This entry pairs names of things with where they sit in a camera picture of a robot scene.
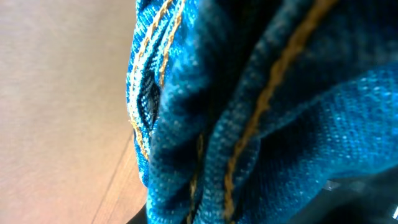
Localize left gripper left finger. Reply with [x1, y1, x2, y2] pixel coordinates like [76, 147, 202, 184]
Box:
[126, 204, 147, 224]

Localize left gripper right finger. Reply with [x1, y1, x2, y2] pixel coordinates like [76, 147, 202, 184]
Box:
[287, 167, 397, 224]

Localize blue denim jeans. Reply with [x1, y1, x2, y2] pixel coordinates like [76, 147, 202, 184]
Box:
[126, 0, 397, 223]

